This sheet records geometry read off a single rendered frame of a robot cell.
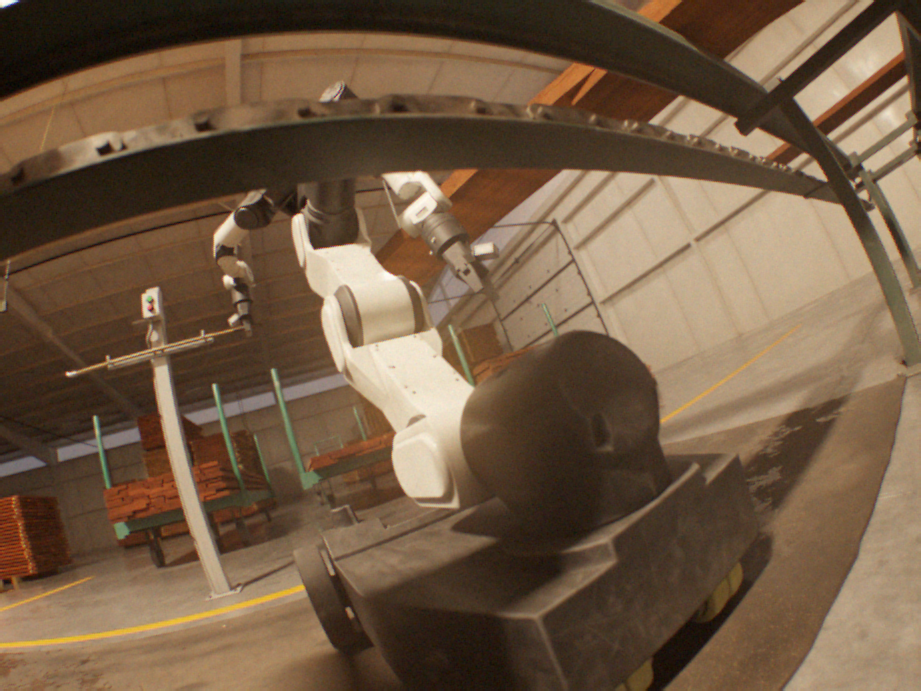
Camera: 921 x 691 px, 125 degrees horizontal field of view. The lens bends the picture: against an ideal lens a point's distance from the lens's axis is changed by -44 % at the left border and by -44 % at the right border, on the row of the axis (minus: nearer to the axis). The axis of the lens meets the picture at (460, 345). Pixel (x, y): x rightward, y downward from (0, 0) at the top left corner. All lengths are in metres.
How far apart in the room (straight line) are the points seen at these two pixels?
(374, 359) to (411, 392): 0.13
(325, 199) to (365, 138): 0.70
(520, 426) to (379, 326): 0.47
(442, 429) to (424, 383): 0.20
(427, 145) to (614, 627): 0.39
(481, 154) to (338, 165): 0.12
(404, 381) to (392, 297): 0.19
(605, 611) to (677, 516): 0.11
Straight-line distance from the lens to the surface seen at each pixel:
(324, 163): 0.30
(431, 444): 0.46
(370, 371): 0.73
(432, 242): 0.91
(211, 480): 3.10
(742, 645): 0.48
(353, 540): 0.75
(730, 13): 1.02
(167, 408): 1.82
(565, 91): 0.95
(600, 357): 0.36
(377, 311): 0.77
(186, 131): 0.29
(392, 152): 0.31
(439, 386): 0.65
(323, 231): 1.04
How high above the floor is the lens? 0.31
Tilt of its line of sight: 11 degrees up
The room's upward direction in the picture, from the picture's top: 21 degrees counter-clockwise
